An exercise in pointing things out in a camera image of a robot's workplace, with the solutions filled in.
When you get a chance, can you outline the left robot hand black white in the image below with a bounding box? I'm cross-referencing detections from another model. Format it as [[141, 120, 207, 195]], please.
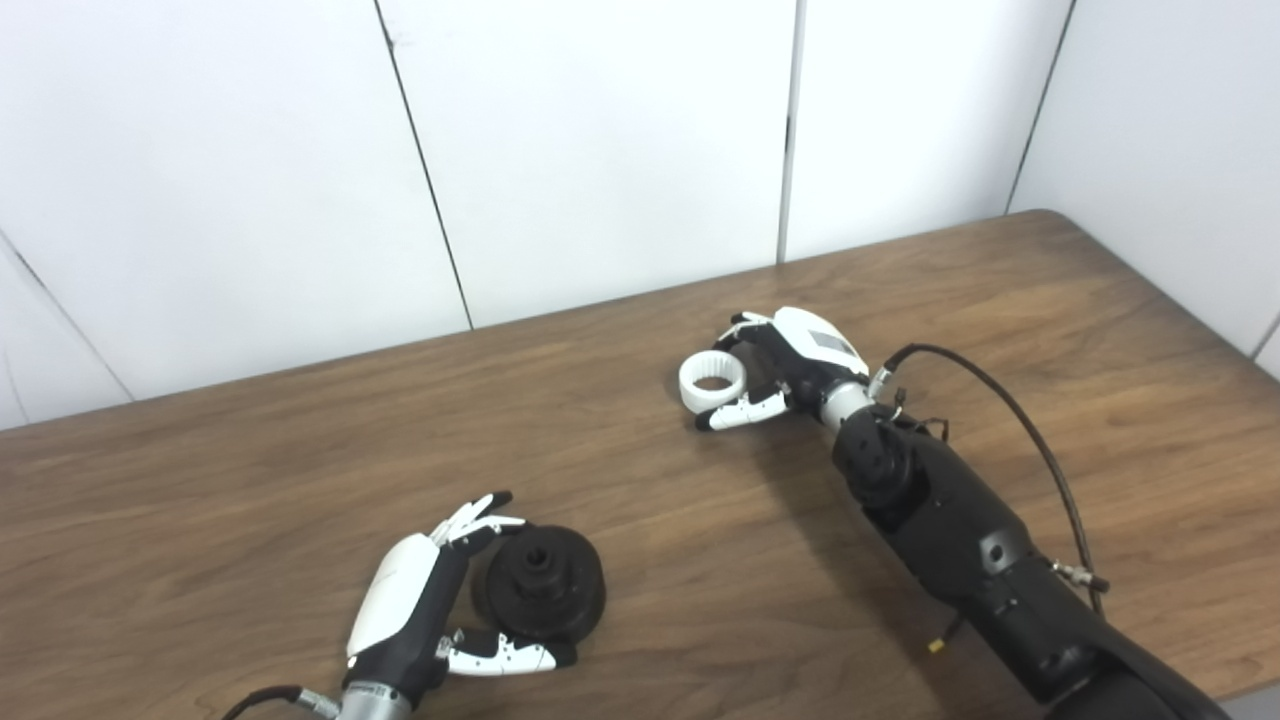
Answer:
[[345, 490, 578, 701]]

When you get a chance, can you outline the round black part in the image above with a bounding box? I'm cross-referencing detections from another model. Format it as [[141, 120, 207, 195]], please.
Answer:
[[471, 525, 607, 643]]

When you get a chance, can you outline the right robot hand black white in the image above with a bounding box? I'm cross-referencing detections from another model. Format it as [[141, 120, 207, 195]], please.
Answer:
[[695, 306, 871, 433]]

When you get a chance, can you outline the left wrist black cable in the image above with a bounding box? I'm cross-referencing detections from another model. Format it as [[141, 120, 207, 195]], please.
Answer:
[[220, 685, 341, 720]]

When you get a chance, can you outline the white toothed ring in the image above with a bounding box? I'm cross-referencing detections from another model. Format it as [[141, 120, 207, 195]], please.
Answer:
[[679, 353, 748, 411]]

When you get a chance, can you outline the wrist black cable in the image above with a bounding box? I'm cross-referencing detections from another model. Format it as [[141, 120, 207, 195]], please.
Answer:
[[868, 343, 1111, 616], [220, 685, 341, 720]]

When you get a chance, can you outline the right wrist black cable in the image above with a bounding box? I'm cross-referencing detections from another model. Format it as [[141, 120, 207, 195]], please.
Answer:
[[868, 343, 1111, 616]]

